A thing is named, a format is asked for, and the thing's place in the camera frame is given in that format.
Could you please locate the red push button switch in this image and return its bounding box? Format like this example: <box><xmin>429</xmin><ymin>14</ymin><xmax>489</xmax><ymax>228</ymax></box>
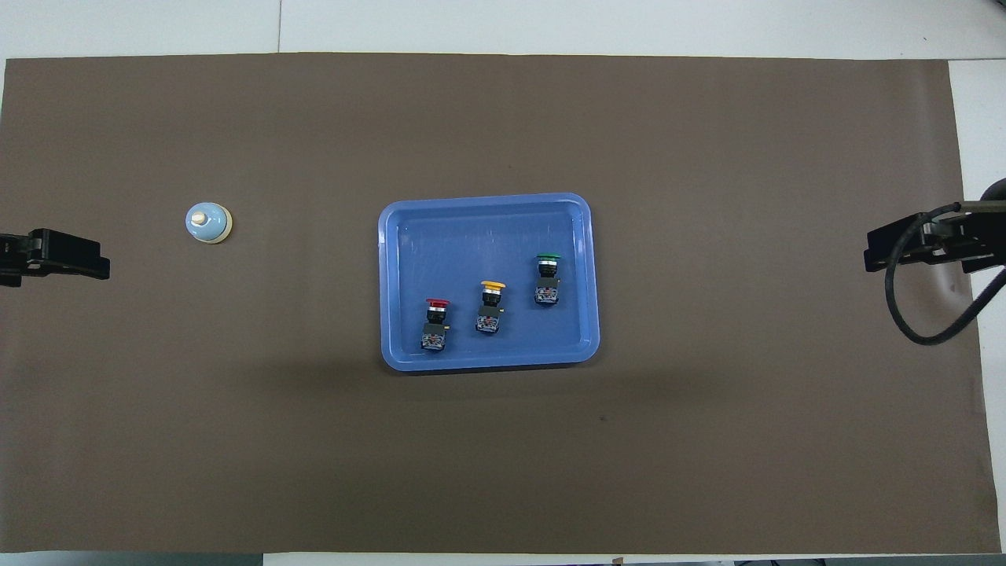
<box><xmin>420</xmin><ymin>297</ymin><xmax>452</xmax><ymax>353</ymax></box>

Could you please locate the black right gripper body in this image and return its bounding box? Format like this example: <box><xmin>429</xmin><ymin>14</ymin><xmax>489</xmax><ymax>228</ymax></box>
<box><xmin>924</xmin><ymin>178</ymin><xmax>1006</xmax><ymax>262</ymax></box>

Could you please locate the green push button switch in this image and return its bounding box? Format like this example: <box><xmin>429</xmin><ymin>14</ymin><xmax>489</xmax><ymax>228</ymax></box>
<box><xmin>534</xmin><ymin>253</ymin><xmax>564</xmax><ymax>307</ymax></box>

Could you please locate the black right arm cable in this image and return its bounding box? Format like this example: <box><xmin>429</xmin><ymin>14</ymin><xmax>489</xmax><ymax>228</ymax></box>
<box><xmin>884</xmin><ymin>201</ymin><xmax>1006</xmax><ymax>347</ymax></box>

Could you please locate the blue plastic tray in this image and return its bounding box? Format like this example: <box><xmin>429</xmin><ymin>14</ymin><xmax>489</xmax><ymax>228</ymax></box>
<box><xmin>378</xmin><ymin>192</ymin><xmax>600</xmax><ymax>372</ymax></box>

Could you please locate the light blue service bell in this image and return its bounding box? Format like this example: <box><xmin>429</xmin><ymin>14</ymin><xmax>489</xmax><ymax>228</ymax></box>
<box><xmin>185</xmin><ymin>202</ymin><xmax>233</xmax><ymax>245</ymax></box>

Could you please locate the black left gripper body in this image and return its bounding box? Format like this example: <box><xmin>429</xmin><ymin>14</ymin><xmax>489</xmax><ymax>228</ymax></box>
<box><xmin>0</xmin><ymin>230</ymin><xmax>50</xmax><ymax>272</ymax></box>

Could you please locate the yellow push button switch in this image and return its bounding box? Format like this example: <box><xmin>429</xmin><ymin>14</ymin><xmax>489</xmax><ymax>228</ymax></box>
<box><xmin>475</xmin><ymin>280</ymin><xmax>508</xmax><ymax>336</ymax></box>

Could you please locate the brown table mat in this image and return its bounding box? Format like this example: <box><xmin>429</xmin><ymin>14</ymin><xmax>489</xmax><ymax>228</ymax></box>
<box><xmin>0</xmin><ymin>52</ymin><xmax>995</xmax><ymax>553</ymax></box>

